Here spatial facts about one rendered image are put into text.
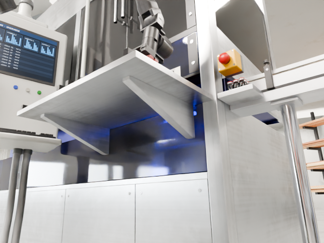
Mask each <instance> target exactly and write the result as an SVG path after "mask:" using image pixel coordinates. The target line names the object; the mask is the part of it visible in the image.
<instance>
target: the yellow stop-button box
mask: <svg viewBox="0 0 324 243"><path fill-rule="evenodd" d="M225 53H227V54H229V55H230V60H229V62H228V63H226V64H221V63H220V62H219V60H218V57H219V56H220V54H219V55H217V63H218V72H219V73H221V74H222V75H223V76H225V77H226V78H229V77H232V76H235V75H239V74H242V73H244V68H243V58H242V56H241V55H240V54H239V53H238V52H237V51H236V50H235V49H232V50H229V51H227V52H225Z"/></svg>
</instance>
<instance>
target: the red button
mask: <svg viewBox="0 0 324 243"><path fill-rule="evenodd" d="M218 60H219V62H220V63H221V64H226V63H228V62H229V60H230V55H229V54H227V53H222V54H220V56H219V57H218Z"/></svg>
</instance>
